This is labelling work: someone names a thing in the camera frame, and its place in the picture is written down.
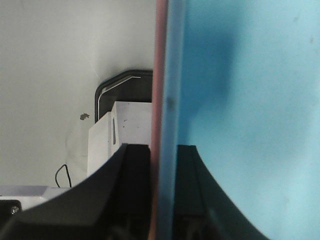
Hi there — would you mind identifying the light blue plastic box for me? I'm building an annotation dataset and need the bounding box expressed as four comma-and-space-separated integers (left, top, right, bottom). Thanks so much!
156, 0, 320, 240

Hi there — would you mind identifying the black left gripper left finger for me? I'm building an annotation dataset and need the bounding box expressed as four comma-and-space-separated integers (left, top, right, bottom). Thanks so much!
0, 144, 151, 240

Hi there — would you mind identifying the black thin cable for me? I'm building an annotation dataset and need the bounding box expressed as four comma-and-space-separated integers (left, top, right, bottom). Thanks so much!
54, 163, 73, 188

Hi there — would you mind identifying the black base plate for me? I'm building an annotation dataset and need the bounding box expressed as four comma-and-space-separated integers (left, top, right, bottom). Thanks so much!
94, 69, 153, 122

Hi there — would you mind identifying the pink plastic box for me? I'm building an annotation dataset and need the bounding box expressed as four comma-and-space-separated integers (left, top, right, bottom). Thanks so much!
148, 0, 168, 240

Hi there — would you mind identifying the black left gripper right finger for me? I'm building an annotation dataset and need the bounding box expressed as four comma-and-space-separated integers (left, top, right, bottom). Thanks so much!
172, 145, 267, 240

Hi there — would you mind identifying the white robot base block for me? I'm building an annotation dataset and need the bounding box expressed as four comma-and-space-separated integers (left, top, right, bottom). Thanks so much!
0, 101, 152, 213

